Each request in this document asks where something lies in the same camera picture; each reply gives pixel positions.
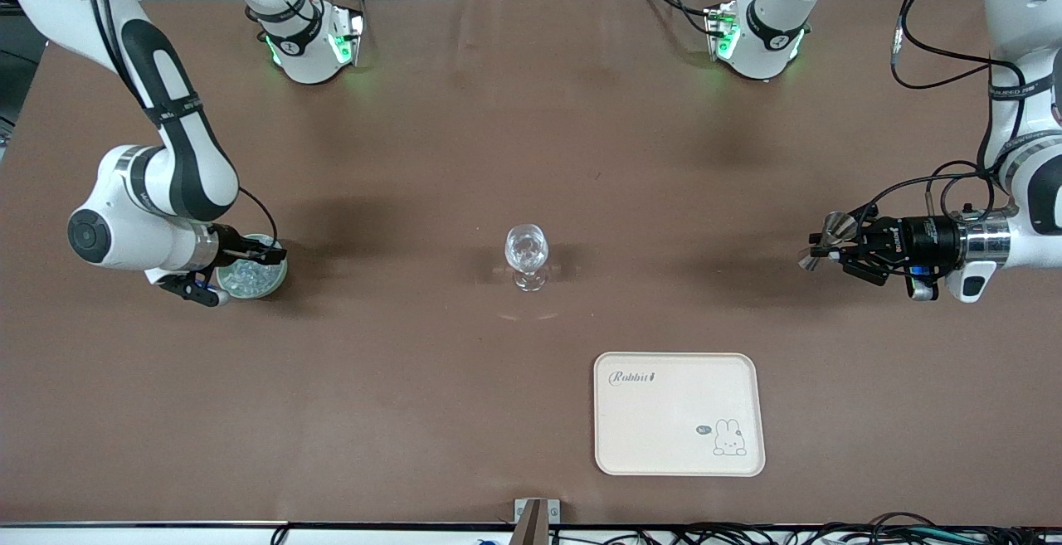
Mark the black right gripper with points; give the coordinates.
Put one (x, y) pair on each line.
(227, 245)

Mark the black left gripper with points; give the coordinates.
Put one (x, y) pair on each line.
(919, 239)

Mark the steel double jigger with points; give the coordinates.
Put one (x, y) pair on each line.
(836, 223)

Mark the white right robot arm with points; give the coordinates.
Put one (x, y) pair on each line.
(187, 163)

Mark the pile of clear ice cubes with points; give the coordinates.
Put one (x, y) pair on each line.
(249, 278)

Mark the clear stemmed wine glass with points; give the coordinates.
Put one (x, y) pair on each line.
(527, 250)

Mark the green ceramic bowl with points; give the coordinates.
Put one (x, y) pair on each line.
(278, 279)

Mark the brown table cloth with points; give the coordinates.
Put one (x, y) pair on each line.
(415, 155)

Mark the green lit base connector box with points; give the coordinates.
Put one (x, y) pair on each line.
(347, 35)
(720, 31)

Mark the cream rabbit print tray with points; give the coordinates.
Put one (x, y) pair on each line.
(672, 420)

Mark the small metal edge bracket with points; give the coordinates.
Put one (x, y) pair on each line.
(521, 510)

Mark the brown camera pole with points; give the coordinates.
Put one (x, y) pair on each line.
(531, 524)

